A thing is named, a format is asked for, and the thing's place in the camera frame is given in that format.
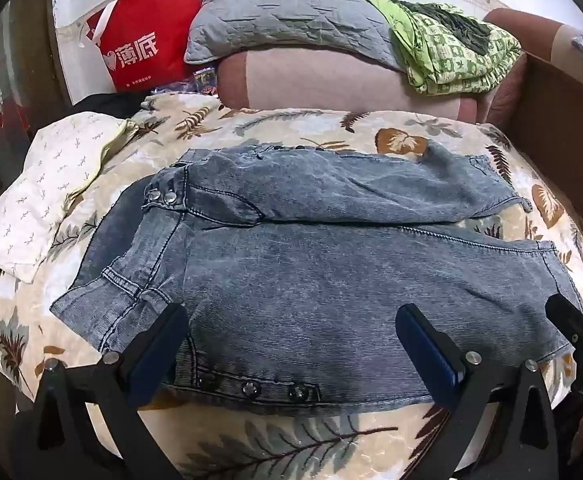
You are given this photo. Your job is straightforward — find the beige leaf print blanket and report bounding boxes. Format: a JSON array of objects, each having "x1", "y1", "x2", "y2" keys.
[{"x1": 0, "y1": 92, "x2": 583, "y2": 480}]

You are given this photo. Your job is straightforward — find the red shopping bag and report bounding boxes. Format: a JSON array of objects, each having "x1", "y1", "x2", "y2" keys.
[{"x1": 85, "y1": 0, "x2": 204, "y2": 93}]

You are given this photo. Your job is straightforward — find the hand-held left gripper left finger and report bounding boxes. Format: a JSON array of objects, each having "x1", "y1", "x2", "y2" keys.
[{"x1": 15, "y1": 302, "x2": 191, "y2": 480}]

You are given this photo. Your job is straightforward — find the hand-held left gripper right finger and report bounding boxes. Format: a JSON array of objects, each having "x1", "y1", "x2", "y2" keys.
[{"x1": 395, "y1": 304, "x2": 557, "y2": 480}]

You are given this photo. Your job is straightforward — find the green patterned cloth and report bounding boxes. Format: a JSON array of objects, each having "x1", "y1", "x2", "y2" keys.
[{"x1": 362, "y1": 0, "x2": 522, "y2": 96}]

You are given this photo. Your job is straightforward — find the dark cloth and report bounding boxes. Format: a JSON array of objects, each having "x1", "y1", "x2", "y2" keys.
[{"x1": 66, "y1": 92, "x2": 147, "y2": 121}]

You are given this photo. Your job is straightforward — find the pink cushion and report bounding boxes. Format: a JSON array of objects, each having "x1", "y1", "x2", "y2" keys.
[{"x1": 218, "y1": 47, "x2": 477, "y2": 123}]

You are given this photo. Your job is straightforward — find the blue denim pants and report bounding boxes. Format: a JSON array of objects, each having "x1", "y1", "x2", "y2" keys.
[{"x1": 50, "y1": 144, "x2": 583, "y2": 417}]

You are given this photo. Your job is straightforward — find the white patterned pillow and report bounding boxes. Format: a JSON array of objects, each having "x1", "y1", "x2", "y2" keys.
[{"x1": 0, "y1": 111, "x2": 139, "y2": 283}]

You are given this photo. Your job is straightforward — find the grey quilted pillow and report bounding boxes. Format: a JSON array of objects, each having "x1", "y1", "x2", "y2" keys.
[{"x1": 184, "y1": 0, "x2": 407, "y2": 71}]

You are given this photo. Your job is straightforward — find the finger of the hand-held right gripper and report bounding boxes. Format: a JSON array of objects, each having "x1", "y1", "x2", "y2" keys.
[{"x1": 545, "y1": 293, "x2": 583, "y2": 356}]

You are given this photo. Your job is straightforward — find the colourful packets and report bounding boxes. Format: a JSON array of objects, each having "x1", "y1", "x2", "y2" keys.
[{"x1": 171, "y1": 67, "x2": 222, "y2": 96}]

